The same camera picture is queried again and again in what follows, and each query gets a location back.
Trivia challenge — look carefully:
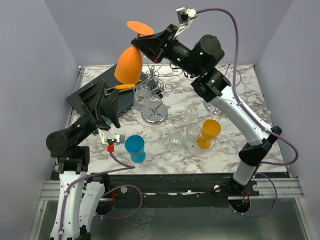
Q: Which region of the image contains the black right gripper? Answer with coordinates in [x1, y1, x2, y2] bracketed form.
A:
[130, 25, 201, 79]

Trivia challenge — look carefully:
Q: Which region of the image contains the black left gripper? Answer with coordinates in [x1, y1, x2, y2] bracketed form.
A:
[70, 77, 121, 144]

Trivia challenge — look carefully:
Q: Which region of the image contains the orange plastic goblet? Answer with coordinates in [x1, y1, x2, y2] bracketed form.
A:
[114, 20, 154, 85]

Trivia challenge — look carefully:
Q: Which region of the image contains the clear patterned wine glass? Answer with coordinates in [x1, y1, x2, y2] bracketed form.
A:
[133, 84, 151, 113]

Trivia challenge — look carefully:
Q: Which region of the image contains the chrome wine glass rack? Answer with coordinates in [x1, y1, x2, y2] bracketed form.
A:
[133, 64, 180, 126]
[218, 61, 252, 88]

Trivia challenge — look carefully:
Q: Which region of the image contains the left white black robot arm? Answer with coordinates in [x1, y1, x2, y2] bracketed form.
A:
[46, 79, 121, 240]

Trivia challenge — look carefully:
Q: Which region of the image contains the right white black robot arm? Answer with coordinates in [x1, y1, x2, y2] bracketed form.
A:
[131, 24, 282, 196]

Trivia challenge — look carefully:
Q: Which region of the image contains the clear glass under right rack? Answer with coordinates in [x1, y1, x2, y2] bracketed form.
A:
[203, 101, 221, 115]

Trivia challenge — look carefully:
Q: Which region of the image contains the grey metal faucet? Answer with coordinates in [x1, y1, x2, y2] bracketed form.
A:
[104, 87, 134, 97]

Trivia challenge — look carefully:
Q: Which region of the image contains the blue plastic goblet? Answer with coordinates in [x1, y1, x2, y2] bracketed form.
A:
[124, 135, 146, 164]

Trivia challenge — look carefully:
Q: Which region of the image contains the clear glass rear right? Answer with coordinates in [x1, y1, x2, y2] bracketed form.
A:
[184, 104, 199, 123]

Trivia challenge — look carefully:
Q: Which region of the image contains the clear glass front centre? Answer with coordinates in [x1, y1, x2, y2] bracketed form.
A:
[168, 132, 184, 153]

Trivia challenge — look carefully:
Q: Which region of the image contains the clear glass front right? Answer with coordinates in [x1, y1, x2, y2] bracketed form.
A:
[185, 123, 201, 145]

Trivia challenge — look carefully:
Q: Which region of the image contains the yellow plastic goblet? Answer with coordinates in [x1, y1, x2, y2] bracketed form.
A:
[197, 119, 222, 149]

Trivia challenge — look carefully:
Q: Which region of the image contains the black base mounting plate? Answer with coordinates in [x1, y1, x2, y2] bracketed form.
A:
[82, 172, 261, 208]

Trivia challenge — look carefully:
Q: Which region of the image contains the dark blue network switch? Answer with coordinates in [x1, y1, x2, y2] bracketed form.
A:
[65, 63, 161, 136]

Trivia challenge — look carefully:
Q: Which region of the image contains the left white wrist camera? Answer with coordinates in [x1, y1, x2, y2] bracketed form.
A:
[98, 128, 126, 153]

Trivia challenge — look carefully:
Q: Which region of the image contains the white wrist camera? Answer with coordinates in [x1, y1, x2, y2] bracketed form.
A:
[98, 128, 126, 153]
[174, 6, 197, 38]

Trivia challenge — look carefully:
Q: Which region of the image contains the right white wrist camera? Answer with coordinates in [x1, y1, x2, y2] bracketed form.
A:
[174, 6, 197, 38]

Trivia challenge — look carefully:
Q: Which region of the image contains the aluminium rail frame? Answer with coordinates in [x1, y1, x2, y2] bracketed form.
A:
[27, 65, 311, 240]

